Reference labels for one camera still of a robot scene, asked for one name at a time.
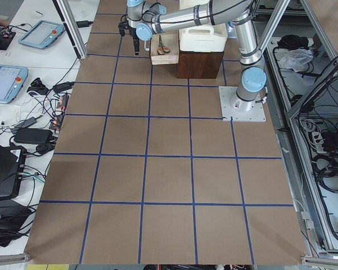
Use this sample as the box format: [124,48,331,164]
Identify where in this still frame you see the white plastic container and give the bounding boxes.
[179,23,228,52]

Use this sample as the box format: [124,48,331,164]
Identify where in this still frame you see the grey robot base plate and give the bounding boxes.
[219,86,266,122]

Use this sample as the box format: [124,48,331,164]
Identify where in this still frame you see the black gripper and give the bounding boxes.
[118,22,140,56]

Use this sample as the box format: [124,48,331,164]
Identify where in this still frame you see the black power adapter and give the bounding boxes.
[52,82,75,93]

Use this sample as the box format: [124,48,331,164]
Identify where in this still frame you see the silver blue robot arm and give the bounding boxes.
[118,1,266,112]

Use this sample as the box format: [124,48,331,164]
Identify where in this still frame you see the dark brown wooden cabinet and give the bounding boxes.
[177,51,224,79]

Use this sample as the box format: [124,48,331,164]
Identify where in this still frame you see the black monitor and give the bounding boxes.
[0,145,27,200]

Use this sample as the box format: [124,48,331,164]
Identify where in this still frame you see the blue teach pendant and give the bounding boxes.
[18,20,65,49]
[0,65,29,104]

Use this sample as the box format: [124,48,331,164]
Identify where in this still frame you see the light wooden drawer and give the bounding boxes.
[144,31,179,65]

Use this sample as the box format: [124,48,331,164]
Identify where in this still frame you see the grey orange handled scissors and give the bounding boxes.
[157,36,171,55]

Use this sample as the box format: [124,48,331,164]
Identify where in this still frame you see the lower blue teach pendant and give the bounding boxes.
[0,65,29,104]

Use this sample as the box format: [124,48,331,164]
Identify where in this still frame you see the upper blue teach pendant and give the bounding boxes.
[18,20,65,49]

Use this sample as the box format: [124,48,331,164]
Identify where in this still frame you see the white crumpled cloth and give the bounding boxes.
[278,48,313,72]

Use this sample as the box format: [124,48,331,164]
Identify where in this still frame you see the large black power brick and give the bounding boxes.
[14,128,53,145]

